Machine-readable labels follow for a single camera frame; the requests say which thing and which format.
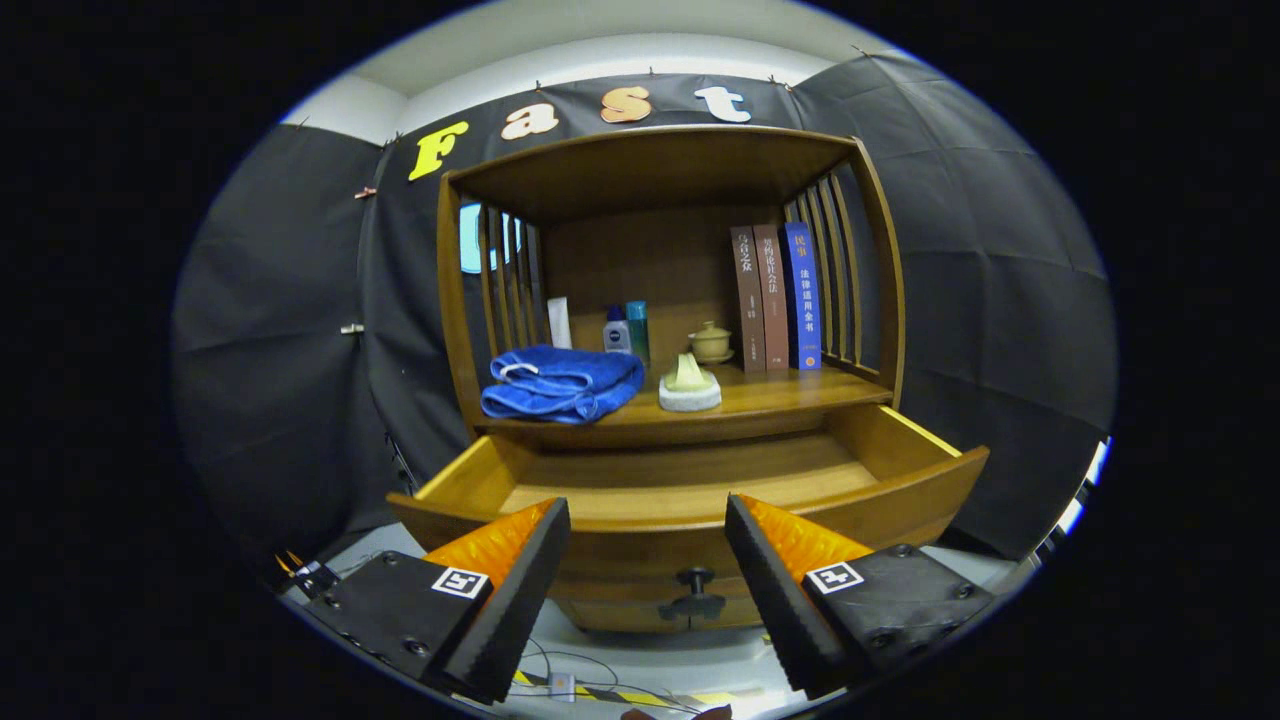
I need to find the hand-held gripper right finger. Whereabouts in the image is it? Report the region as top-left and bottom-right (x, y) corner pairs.
(724, 492), (998, 701)

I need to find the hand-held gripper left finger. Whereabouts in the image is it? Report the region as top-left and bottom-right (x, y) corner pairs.
(300, 497), (572, 706)

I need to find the wooden drawer with black knob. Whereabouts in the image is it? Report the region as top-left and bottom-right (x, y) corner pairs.
(386, 403), (991, 633)

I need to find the pale green and white dish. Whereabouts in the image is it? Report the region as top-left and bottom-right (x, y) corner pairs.
(658, 352), (723, 413)

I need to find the wooden countertop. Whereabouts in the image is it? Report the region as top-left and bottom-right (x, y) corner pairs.
(472, 362), (894, 451)

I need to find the wooden cabinet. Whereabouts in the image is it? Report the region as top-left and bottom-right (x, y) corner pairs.
(436, 124), (907, 451)

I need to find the yellow and black floor tape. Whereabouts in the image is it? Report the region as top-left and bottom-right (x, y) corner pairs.
(512, 670), (741, 709)

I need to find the blue folded towel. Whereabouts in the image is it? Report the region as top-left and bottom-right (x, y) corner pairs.
(480, 345), (647, 425)

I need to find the beige lidded teacup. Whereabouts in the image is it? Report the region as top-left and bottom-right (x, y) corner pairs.
(688, 320), (734, 365)

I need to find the reddish brown book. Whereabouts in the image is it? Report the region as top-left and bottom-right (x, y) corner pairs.
(752, 223), (791, 372)

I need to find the dark brown book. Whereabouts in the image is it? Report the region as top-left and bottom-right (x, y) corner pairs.
(730, 226), (767, 374)

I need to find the blue book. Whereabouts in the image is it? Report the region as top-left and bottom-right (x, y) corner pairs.
(782, 221), (823, 371)

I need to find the black backdrop cloth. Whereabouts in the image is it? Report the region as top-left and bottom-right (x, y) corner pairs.
(170, 52), (1118, 561)

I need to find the thin floor cable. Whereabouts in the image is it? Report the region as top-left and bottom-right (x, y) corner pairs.
(515, 640), (701, 716)

